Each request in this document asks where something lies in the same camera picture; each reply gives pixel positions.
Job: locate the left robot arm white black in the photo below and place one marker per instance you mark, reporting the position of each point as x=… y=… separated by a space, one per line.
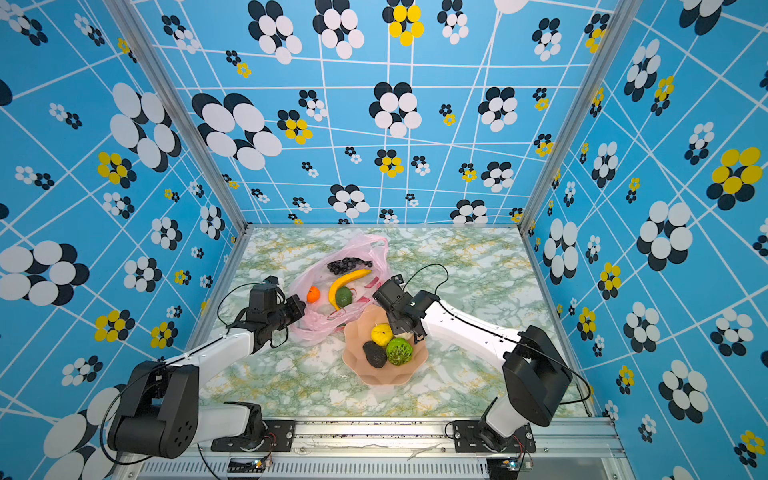
x=158 y=412

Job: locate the dark green fake avocado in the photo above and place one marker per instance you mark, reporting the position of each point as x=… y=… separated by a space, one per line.
x=375 y=355

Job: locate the left aluminium corner post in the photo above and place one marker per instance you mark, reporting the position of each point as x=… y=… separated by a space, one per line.
x=128 y=22

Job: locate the green fake kiwi half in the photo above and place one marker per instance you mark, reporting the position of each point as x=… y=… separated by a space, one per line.
x=399 y=351

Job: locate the dark fake grape bunch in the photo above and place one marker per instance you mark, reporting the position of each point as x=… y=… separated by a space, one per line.
x=346 y=265

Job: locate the yellow fake banana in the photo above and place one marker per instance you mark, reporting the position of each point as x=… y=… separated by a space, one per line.
x=342 y=282

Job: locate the orange fake carrot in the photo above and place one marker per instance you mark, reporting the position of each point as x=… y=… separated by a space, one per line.
x=313 y=295

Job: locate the peach scalloped plastic bowl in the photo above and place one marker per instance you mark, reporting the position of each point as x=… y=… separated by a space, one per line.
x=358 y=332

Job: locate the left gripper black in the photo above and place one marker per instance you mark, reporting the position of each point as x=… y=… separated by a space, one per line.
x=297 y=312

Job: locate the pink translucent plastic bag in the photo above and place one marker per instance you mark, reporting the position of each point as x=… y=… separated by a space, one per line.
x=321 y=319

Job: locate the green fake lime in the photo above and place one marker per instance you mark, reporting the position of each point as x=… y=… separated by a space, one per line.
x=343 y=297

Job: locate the aluminium corner post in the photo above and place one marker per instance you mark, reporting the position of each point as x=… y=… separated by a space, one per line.
x=128 y=22
x=619 y=26

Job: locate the left floor aluminium rail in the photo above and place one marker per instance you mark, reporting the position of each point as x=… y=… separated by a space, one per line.
x=209 y=316

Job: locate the yellow fake pear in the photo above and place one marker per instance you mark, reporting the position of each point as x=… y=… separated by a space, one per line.
x=382 y=334

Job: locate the right aluminium corner post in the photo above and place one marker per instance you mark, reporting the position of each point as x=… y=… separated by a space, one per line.
x=619 y=26

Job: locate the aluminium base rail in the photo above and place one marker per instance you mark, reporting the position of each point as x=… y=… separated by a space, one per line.
x=407 y=448

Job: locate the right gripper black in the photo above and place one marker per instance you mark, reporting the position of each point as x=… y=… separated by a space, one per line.
x=394 y=326

